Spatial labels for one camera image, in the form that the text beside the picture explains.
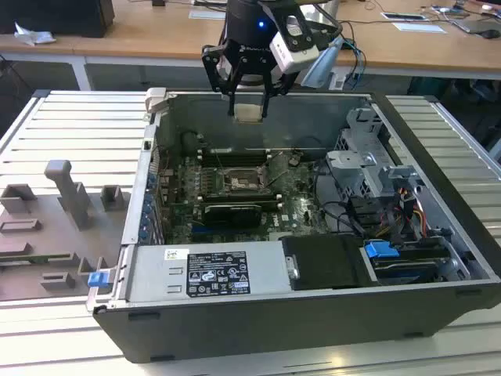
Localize green motherboard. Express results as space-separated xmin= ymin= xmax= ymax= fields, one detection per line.
xmin=156 ymin=150 xmax=326 ymax=244

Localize white paper sheet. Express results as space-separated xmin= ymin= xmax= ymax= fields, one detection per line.
xmin=392 ymin=21 xmax=448 ymax=34

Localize pale blue teach pendant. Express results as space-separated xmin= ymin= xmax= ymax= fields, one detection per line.
xmin=300 ymin=37 xmax=345 ymax=89

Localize silver square CPU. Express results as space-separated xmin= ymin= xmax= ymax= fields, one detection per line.
xmin=233 ymin=103 xmax=264 ymax=125

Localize metal disk bay cage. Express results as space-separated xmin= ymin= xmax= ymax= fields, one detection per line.
xmin=323 ymin=106 xmax=426 ymax=199

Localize grey desk cable port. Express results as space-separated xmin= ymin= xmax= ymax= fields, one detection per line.
xmin=189 ymin=9 xmax=229 ymax=20

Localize white framed desk port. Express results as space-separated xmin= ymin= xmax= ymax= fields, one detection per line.
xmin=380 ymin=11 xmax=428 ymax=23

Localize black open PC case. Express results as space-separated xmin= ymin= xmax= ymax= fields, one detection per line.
xmin=85 ymin=86 xmax=501 ymax=363

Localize green RAM stick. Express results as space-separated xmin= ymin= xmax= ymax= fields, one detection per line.
xmin=0 ymin=255 xmax=74 ymax=264

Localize grey parts rack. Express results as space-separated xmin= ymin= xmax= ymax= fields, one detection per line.
xmin=0 ymin=159 xmax=132 ymax=302

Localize blue plastic latch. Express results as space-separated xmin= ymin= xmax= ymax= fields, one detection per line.
xmin=88 ymin=271 xmax=109 ymax=289

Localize grey plastic case latch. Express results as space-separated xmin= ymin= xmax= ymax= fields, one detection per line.
xmin=144 ymin=88 xmax=169 ymax=115

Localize grey laptop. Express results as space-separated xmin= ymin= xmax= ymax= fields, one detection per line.
xmin=452 ymin=15 xmax=501 ymax=37

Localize black box on desk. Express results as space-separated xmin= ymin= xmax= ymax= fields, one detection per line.
xmin=0 ymin=0 xmax=115 ymax=39

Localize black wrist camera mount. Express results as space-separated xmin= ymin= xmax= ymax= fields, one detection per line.
xmin=273 ymin=3 xmax=315 ymax=45

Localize hard disk blue carrier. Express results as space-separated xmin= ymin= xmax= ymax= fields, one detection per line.
xmin=362 ymin=240 xmax=457 ymax=287

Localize metal CPU socket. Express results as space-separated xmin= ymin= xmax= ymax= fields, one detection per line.
xmin=219 ymin=166 xmax=273 ymax=196

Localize yellow red power wires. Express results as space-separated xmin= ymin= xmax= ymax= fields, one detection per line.
xmin=393 ymin=186 xmax=427 ymax=238

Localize silver power supply unit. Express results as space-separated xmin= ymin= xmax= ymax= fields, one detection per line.
xmin=125 ymin=239 xmax=301 ymax=305

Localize crumpled white paper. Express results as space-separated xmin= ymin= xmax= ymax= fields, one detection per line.
xmin=13 ymin=21 xmax=56 ymax=47

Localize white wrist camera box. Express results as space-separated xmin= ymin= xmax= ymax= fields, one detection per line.
xmin=271 ymin=29 xmax=320 ymax=74

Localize black RAM slot white clip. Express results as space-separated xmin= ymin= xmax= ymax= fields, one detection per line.
xmin=198 ymin=148 xmax=273 ymax=154
xmin=198 ymin=157 xmax=273 ymax=163

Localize black graphics card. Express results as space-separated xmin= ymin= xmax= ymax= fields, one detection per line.
xmin=202 ymin=202 xmax=263 ymax=231

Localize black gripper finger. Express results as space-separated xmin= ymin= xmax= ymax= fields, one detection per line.
xmin=261 ymin=70 xmax=293 ymax=118
xmin=202 ymin=45 xmax=243 ymax=117

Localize wooden desk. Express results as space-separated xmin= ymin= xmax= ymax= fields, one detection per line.
xmin=0 ymin=0 xmax=501 ymax=93

